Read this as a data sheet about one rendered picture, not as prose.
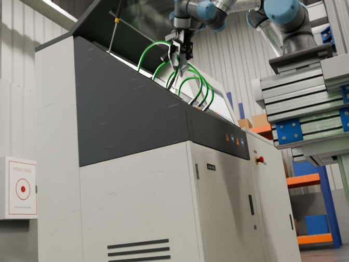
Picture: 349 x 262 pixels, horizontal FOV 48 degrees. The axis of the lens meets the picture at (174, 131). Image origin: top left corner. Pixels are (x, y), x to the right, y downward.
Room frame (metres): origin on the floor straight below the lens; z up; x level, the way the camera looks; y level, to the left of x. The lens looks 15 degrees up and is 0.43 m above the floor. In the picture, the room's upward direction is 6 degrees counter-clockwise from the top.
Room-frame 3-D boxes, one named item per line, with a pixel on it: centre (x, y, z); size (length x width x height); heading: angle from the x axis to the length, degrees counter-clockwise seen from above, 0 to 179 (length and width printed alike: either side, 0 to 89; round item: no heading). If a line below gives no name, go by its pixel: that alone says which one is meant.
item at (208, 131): (1.79, -0.20, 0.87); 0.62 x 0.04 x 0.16; 151
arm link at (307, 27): (1.41, -0.52, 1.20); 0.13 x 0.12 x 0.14; 149
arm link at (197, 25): (1.86, -0.18, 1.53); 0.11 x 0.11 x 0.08; 13
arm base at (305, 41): (1.42, -0.53, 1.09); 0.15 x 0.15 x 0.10
